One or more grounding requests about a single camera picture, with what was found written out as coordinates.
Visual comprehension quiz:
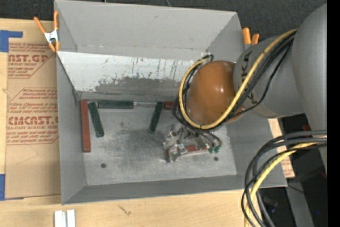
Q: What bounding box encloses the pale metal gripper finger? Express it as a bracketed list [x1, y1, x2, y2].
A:
[162, 125, 184, 147]
[165, 142, 189, 163]

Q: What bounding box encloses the dark green flat block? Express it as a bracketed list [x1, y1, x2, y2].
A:
[97, 100, 134, 110]
[147, 101, 164, 134]
[88, 101, 105, 138]

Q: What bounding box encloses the grey metal bin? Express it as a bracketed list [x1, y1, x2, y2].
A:
[54, 0, 288, 205]

